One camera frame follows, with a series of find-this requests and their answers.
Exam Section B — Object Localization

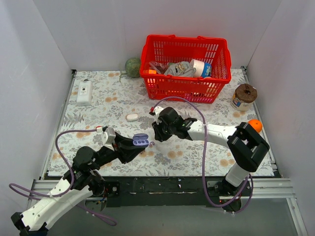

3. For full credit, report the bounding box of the purple earbud charging case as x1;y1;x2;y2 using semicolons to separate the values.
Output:
132;133;150;146

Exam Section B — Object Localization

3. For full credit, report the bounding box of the white earbud charging case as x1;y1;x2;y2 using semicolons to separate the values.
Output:
126;114;139;122

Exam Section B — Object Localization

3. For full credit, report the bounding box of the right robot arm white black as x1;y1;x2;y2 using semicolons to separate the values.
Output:
150;106;270;196

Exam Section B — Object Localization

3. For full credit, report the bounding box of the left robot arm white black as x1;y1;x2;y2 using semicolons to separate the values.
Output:
11;127;150;236

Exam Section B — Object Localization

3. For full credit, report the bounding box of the small orange item in basket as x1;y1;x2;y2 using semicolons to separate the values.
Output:
143;69;157;75

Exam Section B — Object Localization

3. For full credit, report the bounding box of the dark red snack packet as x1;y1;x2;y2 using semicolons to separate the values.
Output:
149;61;168;74

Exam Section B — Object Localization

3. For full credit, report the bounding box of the red plastic shopping basket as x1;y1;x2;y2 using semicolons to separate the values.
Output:
140;35;231;104

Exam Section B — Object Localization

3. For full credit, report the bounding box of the white rectangular device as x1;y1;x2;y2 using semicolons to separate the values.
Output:
76;80;93;106

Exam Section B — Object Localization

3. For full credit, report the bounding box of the blue white paper roll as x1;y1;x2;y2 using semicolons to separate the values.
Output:
190;59;212;78

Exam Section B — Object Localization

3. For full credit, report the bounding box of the green round melon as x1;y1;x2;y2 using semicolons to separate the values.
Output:
125;58;141;78

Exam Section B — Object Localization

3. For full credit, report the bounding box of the brown lidded jar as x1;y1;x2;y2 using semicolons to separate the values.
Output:
231;84;257;112

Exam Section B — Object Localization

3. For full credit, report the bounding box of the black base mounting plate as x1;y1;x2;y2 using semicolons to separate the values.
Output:
87;177;252;209

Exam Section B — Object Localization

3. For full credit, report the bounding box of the orange fruit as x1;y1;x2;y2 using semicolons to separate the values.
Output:
248;119;263;133

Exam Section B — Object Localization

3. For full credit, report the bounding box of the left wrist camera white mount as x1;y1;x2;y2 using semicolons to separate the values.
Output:
96;126;116;149

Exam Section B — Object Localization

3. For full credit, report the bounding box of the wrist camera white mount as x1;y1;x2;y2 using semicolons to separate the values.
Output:
96;126;116;149
149;106;164;116

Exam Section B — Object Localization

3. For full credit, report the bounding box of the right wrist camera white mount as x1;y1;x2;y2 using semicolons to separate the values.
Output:
149;106;164;116

